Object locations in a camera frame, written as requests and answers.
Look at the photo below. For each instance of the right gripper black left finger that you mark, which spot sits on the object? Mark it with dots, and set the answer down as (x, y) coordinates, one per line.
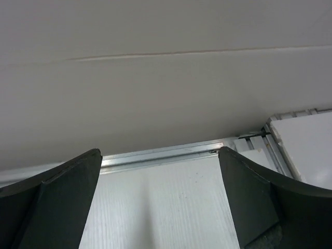
(50, 209)

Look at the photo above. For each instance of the aluminium frame rail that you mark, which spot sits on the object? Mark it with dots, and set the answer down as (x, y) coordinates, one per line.
(257, 147)

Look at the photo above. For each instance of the white foam board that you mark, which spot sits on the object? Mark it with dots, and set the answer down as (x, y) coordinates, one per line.
(304, 140)

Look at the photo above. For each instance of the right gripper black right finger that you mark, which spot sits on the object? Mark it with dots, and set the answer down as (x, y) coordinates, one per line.
(271, 210)

